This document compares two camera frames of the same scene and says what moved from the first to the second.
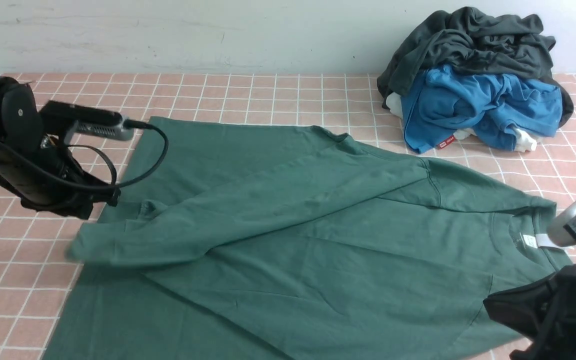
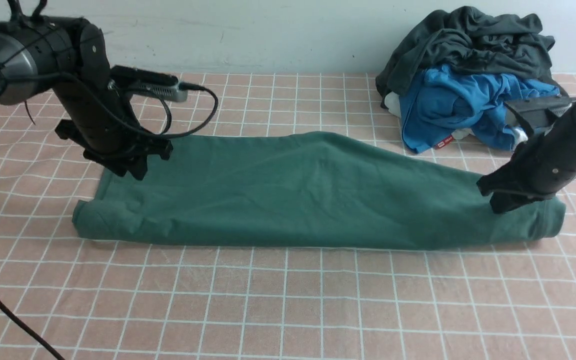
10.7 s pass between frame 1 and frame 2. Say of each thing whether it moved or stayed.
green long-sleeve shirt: moved
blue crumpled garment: stayed
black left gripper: moved
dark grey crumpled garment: stayed
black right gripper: moved
